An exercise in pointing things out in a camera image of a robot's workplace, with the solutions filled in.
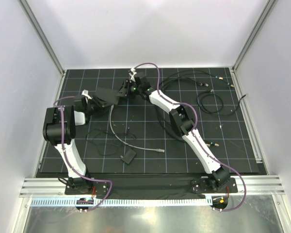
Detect black cable bundle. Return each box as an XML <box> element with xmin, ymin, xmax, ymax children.
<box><xmin>86</xmin><ymin>126</ymin><xmax>139</xmax><ymax>157</ymax></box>

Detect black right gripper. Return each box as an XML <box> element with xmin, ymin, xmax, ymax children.
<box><xmin>114</xmin><ymin>80</ymin><xmax>141</xmax><ymax>100</ymax></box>

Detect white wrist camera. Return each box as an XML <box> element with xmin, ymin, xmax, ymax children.
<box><xmin>129</xmin><ymin>68</ymin><xmax>137</xmax><ymax>83</ymax></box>
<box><xmin>81</xmin><ymin>90</ymin><xmax>92</xmax><ymax>100</ymax></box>

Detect right aluminium corner post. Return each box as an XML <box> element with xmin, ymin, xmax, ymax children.
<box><xmin>232</xmin><ymin>0</ymin><xmax>277</xmax><ymax>72</ymax></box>

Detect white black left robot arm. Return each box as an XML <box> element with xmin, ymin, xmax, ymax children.
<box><xmin>42</xmin><ymin>92</ymin><xmax>112</xmax><ymax>195</ymax></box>

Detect black cable with teal plug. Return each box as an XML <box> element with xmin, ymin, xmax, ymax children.
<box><xmin>196</xmin><ymin>89</ymin><xmax>224</xmax><ymax>114</ymax></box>

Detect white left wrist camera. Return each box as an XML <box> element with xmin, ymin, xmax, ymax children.
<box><xmin>81</xmin><ymin>90</ymin><xmax>92</xmax><ymax>100</ymax></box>

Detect aluminium corner post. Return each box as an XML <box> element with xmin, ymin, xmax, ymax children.
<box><xmin>232</xmin><ymin>0</ymin><xmax>277</xmax><ymax>72</ymax></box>
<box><xmin>18</xmin><ymin>0</ymin><xmax>65</xmax><ymax>76</ymax></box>

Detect aluminium front frame rail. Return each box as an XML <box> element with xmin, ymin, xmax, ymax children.
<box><xmin>19</xmin><ymin>174</ymin><xmax>285</xmax><ymax>200</ymax></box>

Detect grey ethernet cable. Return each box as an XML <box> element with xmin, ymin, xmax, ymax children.
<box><xmin>109</xmin><ymin>104</ymin><xmax>165</xmax><ymax>153</ymax></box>

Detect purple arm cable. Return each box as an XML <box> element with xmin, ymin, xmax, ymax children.
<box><xmin>53</xmin><ymin>96</ymin><xmax>113</xmax><ymax>211</ymax></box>
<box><xmin>134</xmin><ymin>63</ymin><xmax>247</xmax><ymax>213</ymax></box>

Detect black network switch box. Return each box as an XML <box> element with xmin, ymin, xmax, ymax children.
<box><xmin>95</xmin><ymin>87</ymin><xmax>119</xmax><ymax>106</ymax></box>

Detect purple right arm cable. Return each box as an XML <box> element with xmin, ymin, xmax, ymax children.
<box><xmin>134</xmin><ymin>63</ymin><xmax>247</xmax><ymax>213</ymax></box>

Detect black ethernet cable pulled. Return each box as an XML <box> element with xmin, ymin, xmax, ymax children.
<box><xmin>160</xmin><ymin>76</ymin><xmax>209</xmax><ymax>91</ymax></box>

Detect white slotted cable duct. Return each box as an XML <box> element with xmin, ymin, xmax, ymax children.
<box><xmin>31</xmin><ymin>196</ymin><xmax>212</xmax><ymax>208</ymax></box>

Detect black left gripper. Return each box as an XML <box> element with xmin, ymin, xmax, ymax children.
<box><xmin>85</xmin><ymin>95</ymin><xmax>112</xmax><ymax>117</ymax></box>

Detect left aluminium corner post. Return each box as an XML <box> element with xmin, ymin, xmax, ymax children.
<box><xmin>18</xmin><ymin>0</ymin><xmax>65</xmax><ymax>76</ymax></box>

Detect thick black cable lifted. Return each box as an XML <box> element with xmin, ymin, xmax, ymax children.
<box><xmin>159</xmin><ymin>68</ymin><xmax>219</xmax><ymax>88</ymax></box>

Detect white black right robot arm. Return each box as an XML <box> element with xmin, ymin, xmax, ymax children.
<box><xmin>117</xmin><ymin>76</ymin><xmax>230</xmax><ymax>192</ymax></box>

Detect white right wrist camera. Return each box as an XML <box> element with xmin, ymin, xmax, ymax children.
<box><xmin>129</xmin><ymin>68</ymin><xmax>137</xmax><ymax>83</ymax></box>

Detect black grid mat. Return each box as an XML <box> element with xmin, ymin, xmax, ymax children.
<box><xmin>35</xmin><ymin>67</ymin><xmax>267</xmax><ymax>174</ymax></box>

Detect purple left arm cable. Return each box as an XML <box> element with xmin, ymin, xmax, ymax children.
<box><xmin>53</xmin><ymin>96</ymin><xmax>113</xmax><ymax>211</ymax></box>

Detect small black adapter box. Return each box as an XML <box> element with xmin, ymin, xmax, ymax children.
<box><xmin>120</xmin><ymin>149</ymin><xmax>136</xmax><ymax>165</ymax></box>

